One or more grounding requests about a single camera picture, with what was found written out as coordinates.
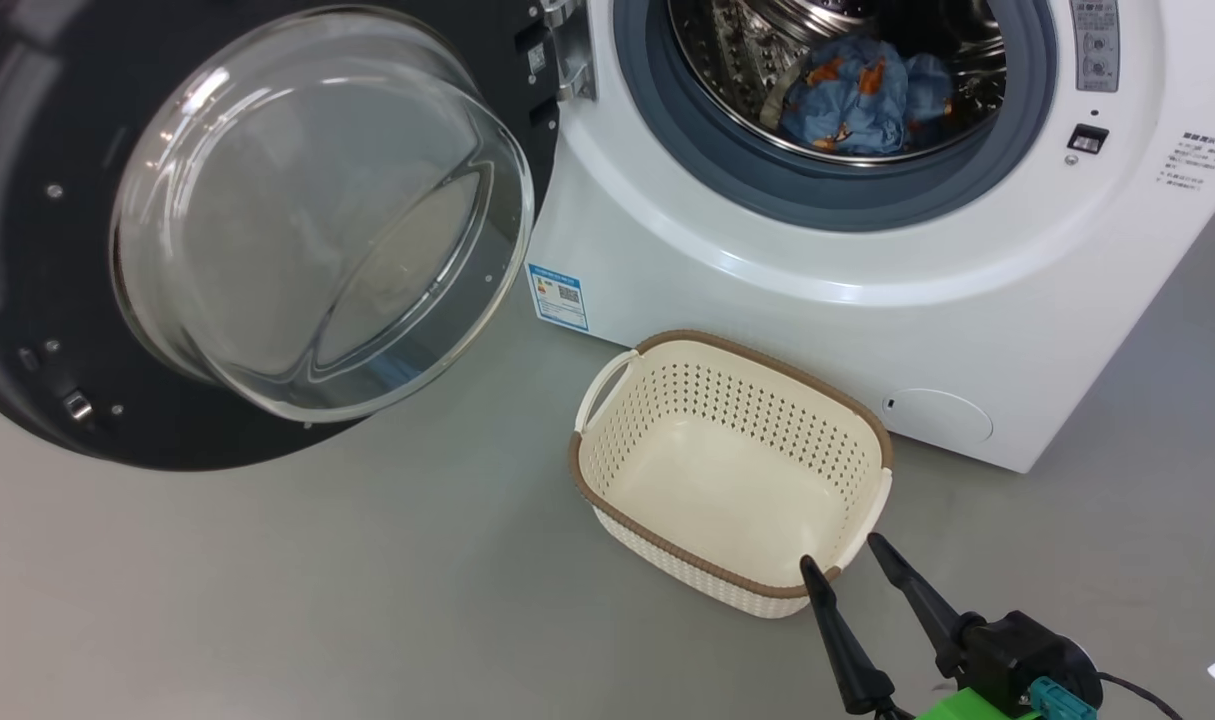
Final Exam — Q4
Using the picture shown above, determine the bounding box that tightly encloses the black round glass washer door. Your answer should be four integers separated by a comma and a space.
0, 0, 565, 473

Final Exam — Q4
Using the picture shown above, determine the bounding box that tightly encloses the blue cartoon print garment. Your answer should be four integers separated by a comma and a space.
777, 35, 914, 157

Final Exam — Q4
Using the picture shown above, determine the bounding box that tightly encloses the black camera cable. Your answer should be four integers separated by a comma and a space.
1097, 672, 1184, 720

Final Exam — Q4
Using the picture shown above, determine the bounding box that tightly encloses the cream perforated laundry basket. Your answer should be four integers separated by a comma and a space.
569, 330, 895, 619

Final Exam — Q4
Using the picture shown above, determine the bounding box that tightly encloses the white round filter cover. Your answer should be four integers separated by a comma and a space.
882, 388, 995, 446

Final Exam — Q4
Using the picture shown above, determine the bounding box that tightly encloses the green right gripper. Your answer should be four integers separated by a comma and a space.
799, 532, 1046, 720

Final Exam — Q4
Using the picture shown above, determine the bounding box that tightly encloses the blue energy label sticker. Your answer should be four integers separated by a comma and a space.
527, 262, 590, 333

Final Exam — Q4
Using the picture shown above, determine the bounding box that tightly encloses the white front-load washing machine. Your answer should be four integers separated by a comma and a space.
522, 0, 1215, 474

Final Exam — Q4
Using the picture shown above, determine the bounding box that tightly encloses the grey instruction sticker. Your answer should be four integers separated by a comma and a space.
1070, 0, 1121, 93

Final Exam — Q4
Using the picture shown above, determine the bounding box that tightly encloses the teal camera cable connector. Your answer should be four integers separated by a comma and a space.
1029, 677, 1098, 720

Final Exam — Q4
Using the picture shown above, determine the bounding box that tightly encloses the stainless steel washing machine drum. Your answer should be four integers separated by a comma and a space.
667, 0, 1008, 166

